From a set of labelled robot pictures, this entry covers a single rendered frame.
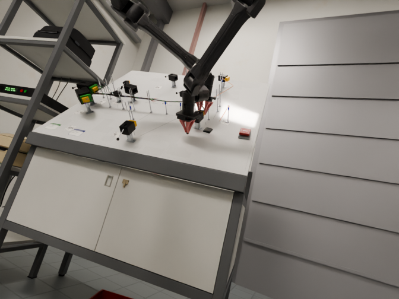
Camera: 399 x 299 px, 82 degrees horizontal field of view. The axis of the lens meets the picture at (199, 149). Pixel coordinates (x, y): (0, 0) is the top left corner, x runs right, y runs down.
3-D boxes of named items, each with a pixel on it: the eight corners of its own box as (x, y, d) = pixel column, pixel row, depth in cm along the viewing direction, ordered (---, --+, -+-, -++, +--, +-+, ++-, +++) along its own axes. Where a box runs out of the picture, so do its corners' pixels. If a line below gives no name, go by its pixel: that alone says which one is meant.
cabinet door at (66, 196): (93, 251, 102) (122, 166, 111) (5, 219, 117) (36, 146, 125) (96, 250, 104) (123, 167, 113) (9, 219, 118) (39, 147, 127)
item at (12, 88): (31, 98, 133) (35, 88, 134) (-11, 91, 142) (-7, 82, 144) (73, 120, 163) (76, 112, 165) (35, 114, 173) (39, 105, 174)
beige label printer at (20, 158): (4, 165, 126) (19, 131, 131) (-25, 157, 131) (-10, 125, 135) (47, 174, 155) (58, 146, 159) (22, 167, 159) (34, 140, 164)
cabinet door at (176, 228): (212, 294, 86) (234, 191, 95) (93, 251, 101) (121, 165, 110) (213, 292, 89) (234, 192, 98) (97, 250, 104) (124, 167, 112)
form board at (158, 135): (32, 133, 127) (31, 131, 125) (132, 72, 203) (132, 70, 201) (246, 178, 95) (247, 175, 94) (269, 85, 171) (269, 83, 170)
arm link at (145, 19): (122, 18, 101) (137, -2, 102) (124, 24, 107) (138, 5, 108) (198, 80, 112) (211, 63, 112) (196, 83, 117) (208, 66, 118)
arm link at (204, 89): (184, 73, 100) (195, 85, 96) (206, 72, 106) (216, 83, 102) (179, 95, 109) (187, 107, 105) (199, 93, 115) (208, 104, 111)
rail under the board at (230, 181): (243, 192, 91) (246, 176, 93) (24, 142, 123) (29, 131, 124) (244, 193, 96) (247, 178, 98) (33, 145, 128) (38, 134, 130)
